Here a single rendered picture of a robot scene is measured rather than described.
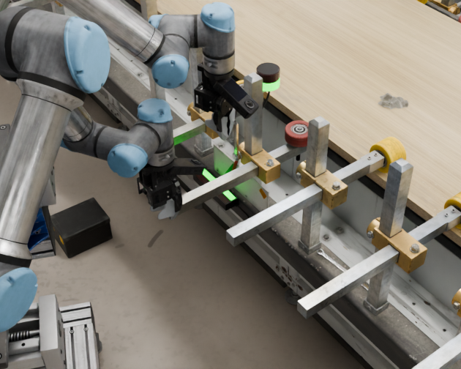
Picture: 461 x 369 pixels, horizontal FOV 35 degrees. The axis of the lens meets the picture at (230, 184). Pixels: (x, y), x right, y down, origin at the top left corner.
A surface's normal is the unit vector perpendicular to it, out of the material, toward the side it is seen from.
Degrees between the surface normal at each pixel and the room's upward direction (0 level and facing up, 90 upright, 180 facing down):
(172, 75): 90
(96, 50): 85
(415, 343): 0
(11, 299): 95
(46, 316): 0
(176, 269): 0
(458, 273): 90
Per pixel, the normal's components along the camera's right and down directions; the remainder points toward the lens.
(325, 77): -0.02, -0.74
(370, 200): -0.81, 0.40
